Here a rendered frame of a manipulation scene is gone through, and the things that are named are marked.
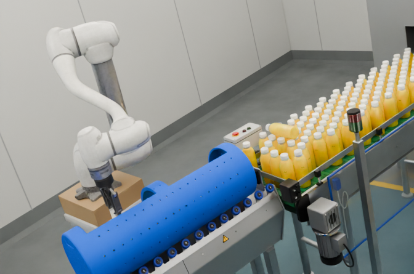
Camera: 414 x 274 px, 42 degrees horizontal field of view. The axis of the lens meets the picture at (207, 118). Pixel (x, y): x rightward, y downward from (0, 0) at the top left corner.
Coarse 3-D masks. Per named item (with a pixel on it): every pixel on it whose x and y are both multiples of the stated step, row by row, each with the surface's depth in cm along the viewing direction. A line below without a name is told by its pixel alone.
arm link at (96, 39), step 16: (80, 32) 238; (96, 32) 239; (112, 32) 242; (80, 48) 239; (96, 48) 241; (112, 48) 246; (96, 64) 247; (112, 64) 251; (96, 80) 253; (112, 80) 252; (112, 96) 255; (112, 160) 266; (128, 160) 268
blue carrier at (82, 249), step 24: (216, 168) 244; (240, 168) 247; (144, 192) 243; (168, 192) 232; (192, 192) 234; (216, 192) 239; (240, 192) 248; (120, 216) 221; (144, 216) 223; (168, 216) 226; (192, 216) 233; (216, 216) 246; (72, 240) 212; (96, 240) 212; (120, 240) 215; (144, 240) 220; (168, 240) 228; (72, 264) 228; (96, 264) 209; (120, 264) 215
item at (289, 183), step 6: (288, 180) 259; (294, 180) 257; (282, 186) 256; (288, 186) 254; (294, 186) 255; (300, 186) 255; (282, 192) 258; (288, 192) 254; (294, 192) 255; (300, 192) 256; (282, 198) 260; (288, 198) 256; (294, 198) 256; (300, 198) 260
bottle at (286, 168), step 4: (280, 160) 266; (284, 160) 263; (288, 160) 264; (280, 164) 264; (284, 164) 263; (288, 164) 263; (292, 164) 264; (280, 168) 265; (284, 168) 263; (288, 168) 263; (292, 168) 264; (284, 172) 264; (288, 172) 264; (292, 172) 265; (284, 176) 265; (288, 176) 265; (292, 176) 265
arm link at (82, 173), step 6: (78, 150) 262; (78, 156) 262; (78, 162) 263; (78, 168) 264; (84, 168) 263; (78, 174) 267; (84, 174) 264; (84, 180) 266; (90, 180) 266; (84, 186) 269; (90, 186) 267
